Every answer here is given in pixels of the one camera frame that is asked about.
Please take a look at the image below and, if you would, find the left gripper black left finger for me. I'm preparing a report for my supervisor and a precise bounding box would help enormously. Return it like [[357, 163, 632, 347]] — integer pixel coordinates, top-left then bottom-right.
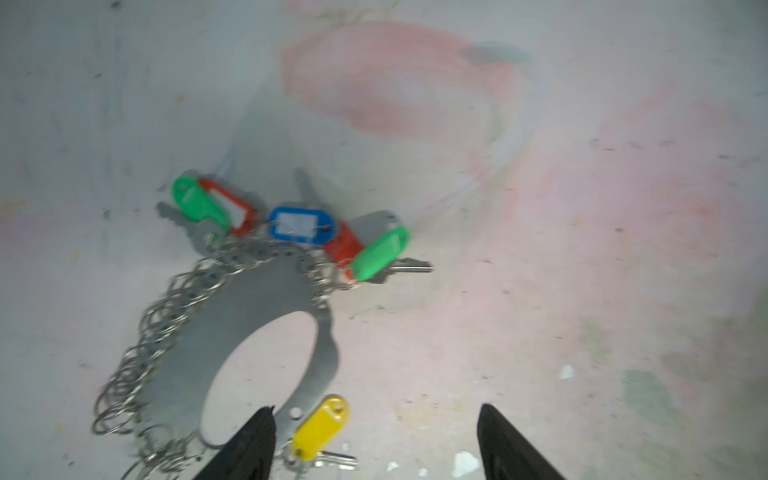
[[194, 406, 276, 480]]

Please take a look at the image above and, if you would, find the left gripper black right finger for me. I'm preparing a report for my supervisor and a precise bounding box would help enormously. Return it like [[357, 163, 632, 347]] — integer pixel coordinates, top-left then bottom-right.
[[477, 403, 564, 480]]

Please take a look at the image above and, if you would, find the yellow key tag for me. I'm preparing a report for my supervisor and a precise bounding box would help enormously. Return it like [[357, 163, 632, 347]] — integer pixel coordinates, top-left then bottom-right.
[[291, 396, 350, 461]]

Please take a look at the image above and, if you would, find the silver key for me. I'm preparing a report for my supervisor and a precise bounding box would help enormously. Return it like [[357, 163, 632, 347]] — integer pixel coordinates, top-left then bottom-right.
[[367, 258, 434, 284]]

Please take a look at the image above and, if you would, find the dark red key tag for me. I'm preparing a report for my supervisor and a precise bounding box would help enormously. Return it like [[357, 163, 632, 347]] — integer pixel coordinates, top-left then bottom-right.
[[323, 220, 364, 282]]

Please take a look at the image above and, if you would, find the blue key tag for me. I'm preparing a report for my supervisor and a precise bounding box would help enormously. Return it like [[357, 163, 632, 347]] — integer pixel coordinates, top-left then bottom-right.
[[268, 206, 338, 246]]

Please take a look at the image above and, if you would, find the green key tag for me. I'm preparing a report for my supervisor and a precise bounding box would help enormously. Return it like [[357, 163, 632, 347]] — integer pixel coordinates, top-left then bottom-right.
[[349, 226, 411, 282], [171, 175, 231, 232]]

